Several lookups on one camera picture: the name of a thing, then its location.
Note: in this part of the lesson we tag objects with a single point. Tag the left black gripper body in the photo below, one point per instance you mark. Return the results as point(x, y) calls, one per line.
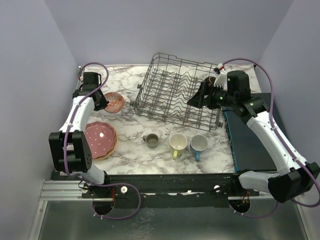
point(102, 103)

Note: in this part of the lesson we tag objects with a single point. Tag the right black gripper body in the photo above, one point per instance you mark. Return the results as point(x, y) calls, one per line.
point(219, 97)

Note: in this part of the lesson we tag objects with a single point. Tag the red blue patterned bowl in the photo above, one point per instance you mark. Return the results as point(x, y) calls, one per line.
point(116, 102)

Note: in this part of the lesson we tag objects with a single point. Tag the dark brown patterned bowl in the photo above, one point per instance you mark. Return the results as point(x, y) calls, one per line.
point(209, 81)

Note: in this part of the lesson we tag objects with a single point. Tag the small grey mug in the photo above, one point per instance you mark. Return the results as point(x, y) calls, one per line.
point(151, 140)

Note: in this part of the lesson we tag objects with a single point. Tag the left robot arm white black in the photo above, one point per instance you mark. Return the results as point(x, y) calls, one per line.
point(69, 148)

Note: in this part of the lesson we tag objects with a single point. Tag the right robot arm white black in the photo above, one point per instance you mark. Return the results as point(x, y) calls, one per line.
point(295, 175)

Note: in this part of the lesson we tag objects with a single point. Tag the pink dotted plate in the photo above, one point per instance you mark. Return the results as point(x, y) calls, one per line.
point(97, 129)

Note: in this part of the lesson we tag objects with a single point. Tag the blue mug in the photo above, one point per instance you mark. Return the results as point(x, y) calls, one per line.
point(198, 144)

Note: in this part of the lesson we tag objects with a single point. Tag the tan plate under pink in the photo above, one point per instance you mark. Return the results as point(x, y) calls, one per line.
point(110, 155)

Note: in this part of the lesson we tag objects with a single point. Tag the yellow cream mug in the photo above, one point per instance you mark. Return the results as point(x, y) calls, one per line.
point(177, 144)

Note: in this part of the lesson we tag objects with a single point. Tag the dark blue box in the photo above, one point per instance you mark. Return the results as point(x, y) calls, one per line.
point(248, 153)

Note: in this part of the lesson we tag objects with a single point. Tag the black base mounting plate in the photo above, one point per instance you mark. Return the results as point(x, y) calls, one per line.
point(170, 190)

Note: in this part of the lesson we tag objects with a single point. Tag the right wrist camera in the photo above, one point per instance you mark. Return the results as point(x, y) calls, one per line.
point(221, 75)

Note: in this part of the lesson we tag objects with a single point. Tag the grey wire dish rack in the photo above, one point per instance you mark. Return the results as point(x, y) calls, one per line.
point(168, 84)

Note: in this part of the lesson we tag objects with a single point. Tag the aluminium rail frame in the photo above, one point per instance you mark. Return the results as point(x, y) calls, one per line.
point(56, 195)

